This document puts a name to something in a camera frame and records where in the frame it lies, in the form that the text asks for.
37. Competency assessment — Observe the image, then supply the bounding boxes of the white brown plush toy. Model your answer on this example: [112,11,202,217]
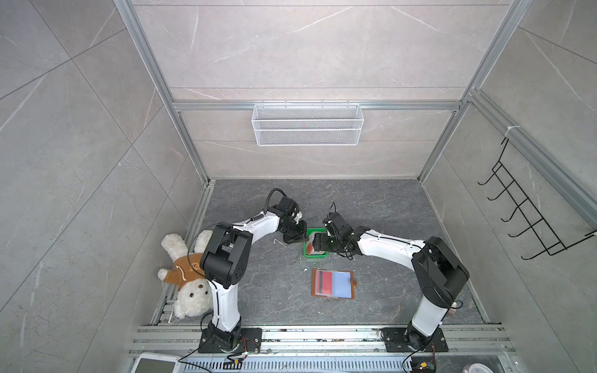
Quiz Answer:
[158,229,213,320]

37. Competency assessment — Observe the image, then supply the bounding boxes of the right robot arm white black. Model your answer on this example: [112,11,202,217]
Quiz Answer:
[307,212,470,349]

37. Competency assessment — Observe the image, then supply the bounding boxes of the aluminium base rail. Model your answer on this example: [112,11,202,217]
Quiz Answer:
[125,324,525,372]

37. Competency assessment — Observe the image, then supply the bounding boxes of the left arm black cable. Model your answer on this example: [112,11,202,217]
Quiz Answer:
[263,187,288,214]

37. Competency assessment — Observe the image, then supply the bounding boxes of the green plastic card tray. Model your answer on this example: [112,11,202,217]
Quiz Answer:
[303,228,328,258]

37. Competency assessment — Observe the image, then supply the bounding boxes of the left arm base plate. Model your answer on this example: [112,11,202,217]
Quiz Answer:
[197,328,263,354]

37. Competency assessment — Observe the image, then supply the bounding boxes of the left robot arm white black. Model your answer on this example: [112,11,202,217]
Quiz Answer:
[200,195,308,343]

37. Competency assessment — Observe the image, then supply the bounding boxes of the white device at bottom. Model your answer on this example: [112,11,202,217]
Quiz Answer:
[132,352,183,373]

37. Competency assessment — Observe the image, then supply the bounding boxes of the brown leather card holder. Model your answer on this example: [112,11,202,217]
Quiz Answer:
[311,269,357,299]

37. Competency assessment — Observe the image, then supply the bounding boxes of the black wire hook rack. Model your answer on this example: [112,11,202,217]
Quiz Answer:
[477,138,596,261]

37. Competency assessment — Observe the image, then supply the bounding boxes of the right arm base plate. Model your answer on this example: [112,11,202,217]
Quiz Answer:
[381,326,449,353]

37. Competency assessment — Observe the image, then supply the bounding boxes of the white wire mesh basket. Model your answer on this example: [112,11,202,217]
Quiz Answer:
[251,104,365,147]

